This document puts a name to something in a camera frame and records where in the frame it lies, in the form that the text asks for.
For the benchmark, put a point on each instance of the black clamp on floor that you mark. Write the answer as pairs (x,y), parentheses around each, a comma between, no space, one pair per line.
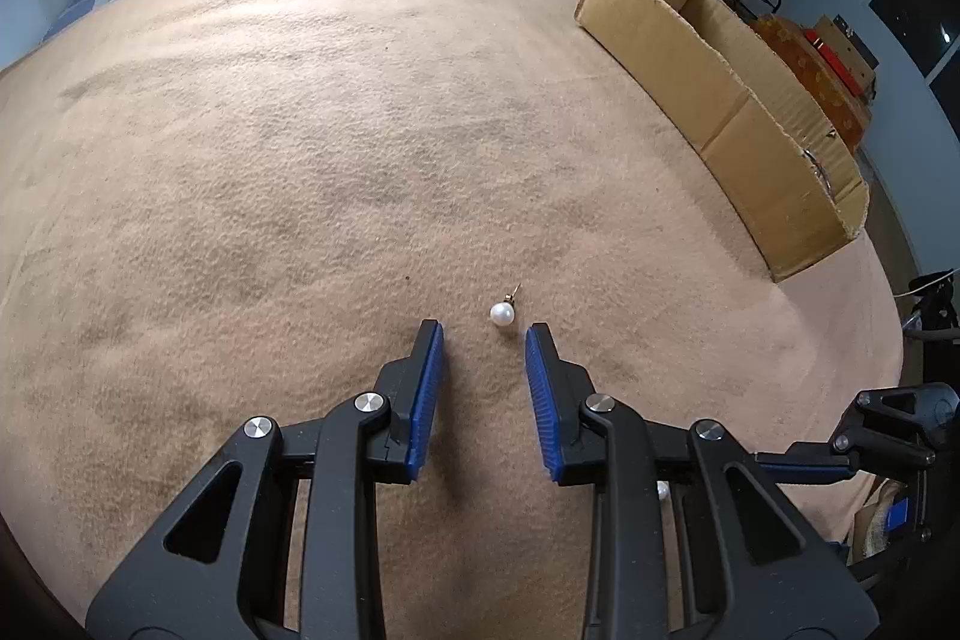
(933,317)

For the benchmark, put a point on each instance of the boxes on orange table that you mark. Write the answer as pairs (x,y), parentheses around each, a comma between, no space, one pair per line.
(848,56)

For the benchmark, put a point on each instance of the dark window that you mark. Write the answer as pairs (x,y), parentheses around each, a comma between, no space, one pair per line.
(926,29)

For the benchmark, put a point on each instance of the orange floral covered table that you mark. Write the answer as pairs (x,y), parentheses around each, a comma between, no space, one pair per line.
(820,72)

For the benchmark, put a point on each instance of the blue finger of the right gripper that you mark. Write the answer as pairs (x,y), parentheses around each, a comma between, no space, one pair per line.
(806,468)

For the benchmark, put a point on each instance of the tan blanket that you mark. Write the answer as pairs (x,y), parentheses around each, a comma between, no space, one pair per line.
(213,209)

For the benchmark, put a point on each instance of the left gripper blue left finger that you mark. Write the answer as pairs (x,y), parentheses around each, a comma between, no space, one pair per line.
(276,536)

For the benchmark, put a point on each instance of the open cardboard box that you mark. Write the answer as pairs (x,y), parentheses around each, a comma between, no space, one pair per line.
(769,145)

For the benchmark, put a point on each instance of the white pearl earring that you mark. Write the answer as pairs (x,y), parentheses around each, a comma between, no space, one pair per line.
(503,313)

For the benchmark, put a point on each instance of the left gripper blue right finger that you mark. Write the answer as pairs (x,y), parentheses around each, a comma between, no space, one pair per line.
(691,538)

